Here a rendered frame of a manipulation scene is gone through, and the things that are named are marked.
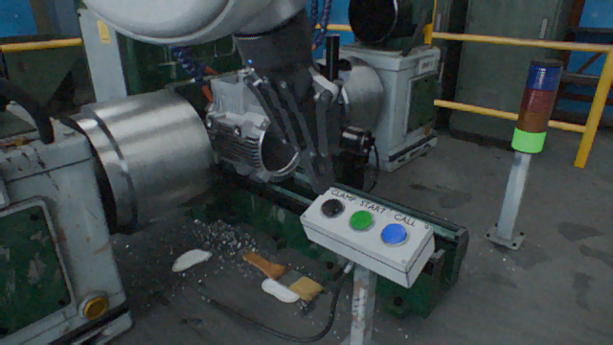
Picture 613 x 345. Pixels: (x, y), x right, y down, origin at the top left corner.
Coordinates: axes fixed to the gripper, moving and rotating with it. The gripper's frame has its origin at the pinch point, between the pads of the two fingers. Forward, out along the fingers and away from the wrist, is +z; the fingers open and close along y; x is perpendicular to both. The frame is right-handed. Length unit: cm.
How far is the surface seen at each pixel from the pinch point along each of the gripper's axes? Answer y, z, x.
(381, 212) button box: -6.6, 7.9, -2.5
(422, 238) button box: -13.3, 8.0, -1.2
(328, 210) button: -0.1, 7.2, 0.9
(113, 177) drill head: 31.5, 0.7, 14.9
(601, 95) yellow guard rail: -5, 133, -216
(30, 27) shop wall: 552, 70, -105
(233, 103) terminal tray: 43.6, 11.7, -18.1
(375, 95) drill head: 30, 31, -53
